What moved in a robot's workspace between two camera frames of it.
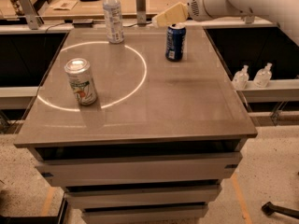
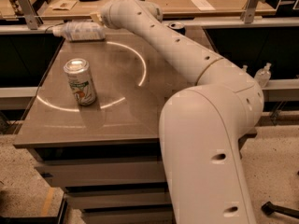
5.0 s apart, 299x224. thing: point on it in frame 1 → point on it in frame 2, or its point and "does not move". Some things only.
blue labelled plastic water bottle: [114, 23] → [80, 31]
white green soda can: [79, 74] does not move
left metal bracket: [33, 17] does not move
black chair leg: [268, 208] does not move
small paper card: [64, 5] does not move
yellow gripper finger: [174, 14] → [95, 18]
